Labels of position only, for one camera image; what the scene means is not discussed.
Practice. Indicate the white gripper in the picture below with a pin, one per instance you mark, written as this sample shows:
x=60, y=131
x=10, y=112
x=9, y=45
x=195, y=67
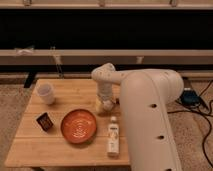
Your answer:
x=105, y=95

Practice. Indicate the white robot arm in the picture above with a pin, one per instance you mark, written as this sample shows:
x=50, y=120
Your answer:
x=143, y=97

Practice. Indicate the orange ceramic bowl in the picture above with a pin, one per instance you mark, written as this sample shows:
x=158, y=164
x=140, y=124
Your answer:
x=78, y=126

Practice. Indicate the wooden table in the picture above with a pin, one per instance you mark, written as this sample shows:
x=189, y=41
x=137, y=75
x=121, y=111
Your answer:
x=33, y=147

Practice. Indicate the white paper cup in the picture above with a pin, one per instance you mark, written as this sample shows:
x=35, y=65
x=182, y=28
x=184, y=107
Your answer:
x=46, y=93

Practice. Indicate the white plastic bottle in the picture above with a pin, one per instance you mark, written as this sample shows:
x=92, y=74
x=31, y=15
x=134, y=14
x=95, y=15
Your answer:
x=113, y=137

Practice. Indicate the small dark box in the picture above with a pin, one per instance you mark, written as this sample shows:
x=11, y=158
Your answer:
x=44, y=121

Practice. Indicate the blue device on floor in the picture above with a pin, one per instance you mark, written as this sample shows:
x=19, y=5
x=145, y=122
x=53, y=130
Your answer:
x=189, y=97

